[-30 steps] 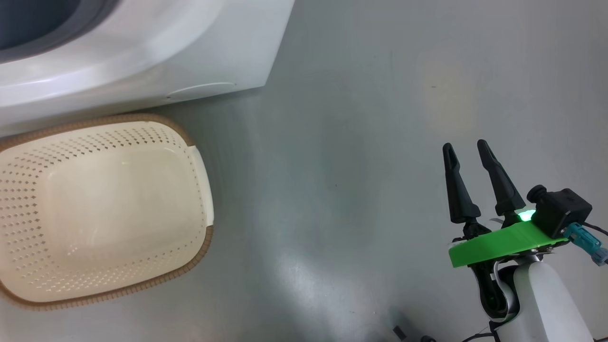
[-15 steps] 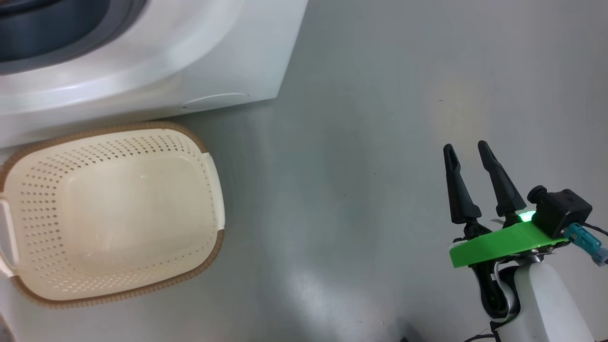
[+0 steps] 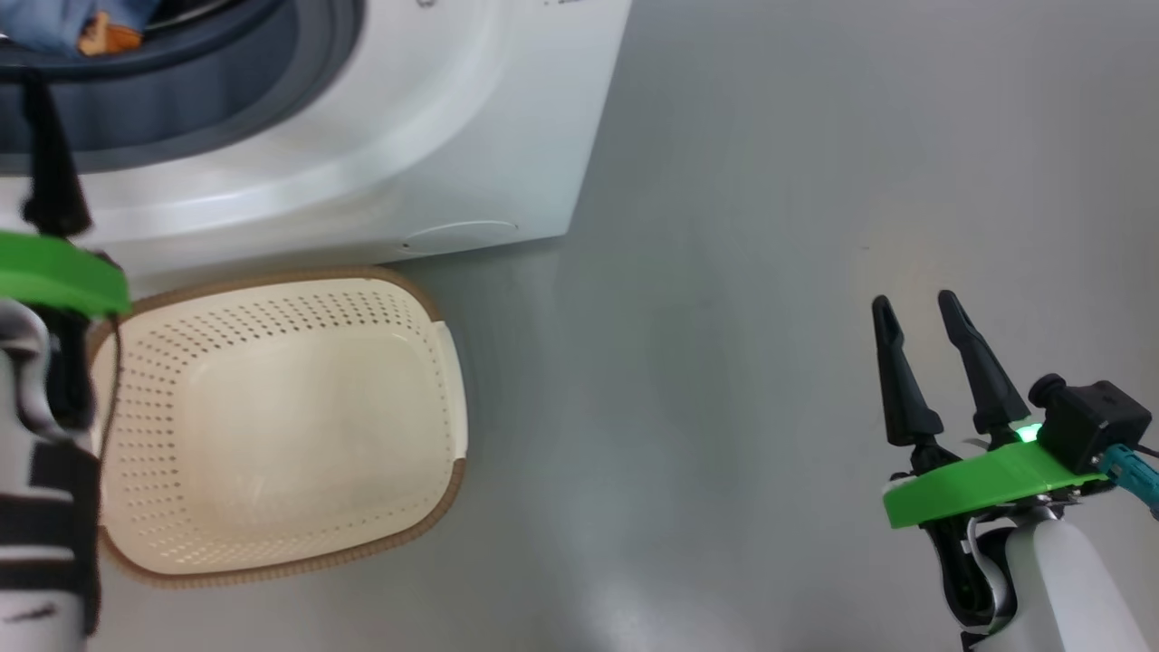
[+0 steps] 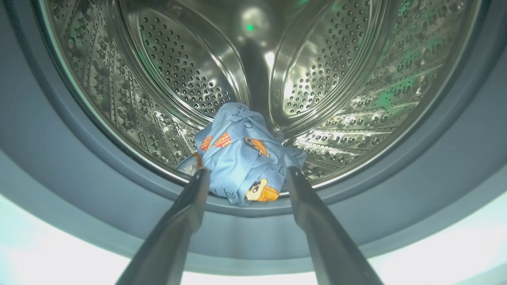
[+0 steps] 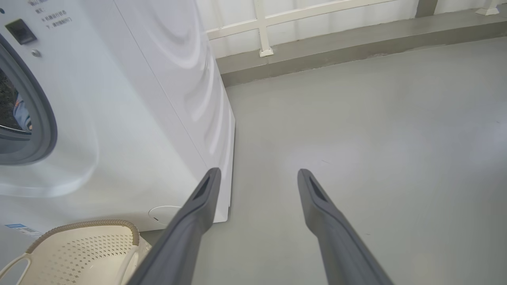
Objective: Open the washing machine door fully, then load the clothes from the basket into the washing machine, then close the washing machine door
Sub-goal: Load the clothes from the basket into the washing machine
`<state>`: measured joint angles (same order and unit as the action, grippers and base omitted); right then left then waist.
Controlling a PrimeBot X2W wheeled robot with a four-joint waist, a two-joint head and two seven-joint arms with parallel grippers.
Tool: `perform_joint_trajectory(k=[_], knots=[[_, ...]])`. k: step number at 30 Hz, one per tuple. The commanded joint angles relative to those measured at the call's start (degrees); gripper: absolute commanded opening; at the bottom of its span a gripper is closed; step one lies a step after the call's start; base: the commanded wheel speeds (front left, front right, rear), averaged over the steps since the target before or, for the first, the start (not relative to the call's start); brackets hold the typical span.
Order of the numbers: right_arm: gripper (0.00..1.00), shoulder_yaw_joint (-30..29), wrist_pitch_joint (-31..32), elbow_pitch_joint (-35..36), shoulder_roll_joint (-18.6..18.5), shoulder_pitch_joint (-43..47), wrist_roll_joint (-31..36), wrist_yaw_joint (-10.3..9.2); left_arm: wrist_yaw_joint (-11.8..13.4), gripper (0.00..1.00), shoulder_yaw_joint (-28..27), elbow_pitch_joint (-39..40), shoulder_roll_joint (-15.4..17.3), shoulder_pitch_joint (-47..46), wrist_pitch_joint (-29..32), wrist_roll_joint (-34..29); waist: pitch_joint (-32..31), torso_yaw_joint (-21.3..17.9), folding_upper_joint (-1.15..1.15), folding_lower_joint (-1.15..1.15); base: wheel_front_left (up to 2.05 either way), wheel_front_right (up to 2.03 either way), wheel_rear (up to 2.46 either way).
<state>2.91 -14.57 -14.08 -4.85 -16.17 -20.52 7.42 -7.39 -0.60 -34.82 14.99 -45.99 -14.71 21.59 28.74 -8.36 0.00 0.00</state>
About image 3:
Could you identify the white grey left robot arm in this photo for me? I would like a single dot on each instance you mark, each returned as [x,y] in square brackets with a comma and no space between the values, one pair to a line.
[36,507]

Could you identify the white front-load washing machine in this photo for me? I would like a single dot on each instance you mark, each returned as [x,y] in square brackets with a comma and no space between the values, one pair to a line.
[362,154]

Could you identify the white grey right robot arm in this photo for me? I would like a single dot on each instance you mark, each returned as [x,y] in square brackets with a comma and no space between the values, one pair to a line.
[1059,580]

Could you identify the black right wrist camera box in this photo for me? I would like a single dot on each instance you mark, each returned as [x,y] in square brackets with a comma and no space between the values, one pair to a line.
[1087,421]

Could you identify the round white filter cover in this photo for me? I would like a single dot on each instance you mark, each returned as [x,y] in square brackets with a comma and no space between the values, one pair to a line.
[462,235]

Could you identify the cream perforated laundry basket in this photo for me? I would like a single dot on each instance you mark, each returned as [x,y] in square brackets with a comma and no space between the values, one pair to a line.
[299,407]

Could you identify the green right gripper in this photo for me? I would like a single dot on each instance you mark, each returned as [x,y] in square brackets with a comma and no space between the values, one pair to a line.
[987,484]

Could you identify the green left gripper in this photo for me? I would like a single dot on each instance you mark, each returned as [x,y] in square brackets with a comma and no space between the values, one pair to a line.
[54,272]

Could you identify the blue garment with orange print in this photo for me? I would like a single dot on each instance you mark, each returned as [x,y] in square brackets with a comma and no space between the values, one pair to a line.
[54,23]

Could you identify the grey rubber door gasket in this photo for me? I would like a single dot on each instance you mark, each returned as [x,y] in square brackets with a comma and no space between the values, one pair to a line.
[181,100]

